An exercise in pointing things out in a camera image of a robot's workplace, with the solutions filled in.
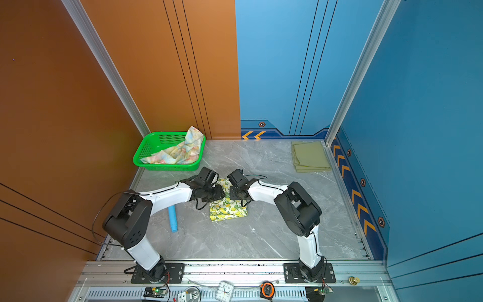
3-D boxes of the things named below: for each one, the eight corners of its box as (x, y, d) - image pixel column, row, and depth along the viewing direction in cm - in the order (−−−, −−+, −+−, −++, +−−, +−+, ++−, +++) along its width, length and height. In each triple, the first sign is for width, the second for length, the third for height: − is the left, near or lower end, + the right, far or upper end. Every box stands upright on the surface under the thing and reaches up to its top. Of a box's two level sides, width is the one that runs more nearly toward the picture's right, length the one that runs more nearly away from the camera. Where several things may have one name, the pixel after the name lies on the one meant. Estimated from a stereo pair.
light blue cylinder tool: (172, 233, 85) (170, 231, 83) (169, 209, 93) (167, 207, 91) (178, 230, 86) (177, 228, 84) (175, 207, 93) (173, 205, 91)
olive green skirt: (295, 172, 107) (296, 169, 105) (290, 144, 122) (290, 141, 120) (330, 172, 107) (332, 169, 105) (320, 144, 122) (322, 141, 119)
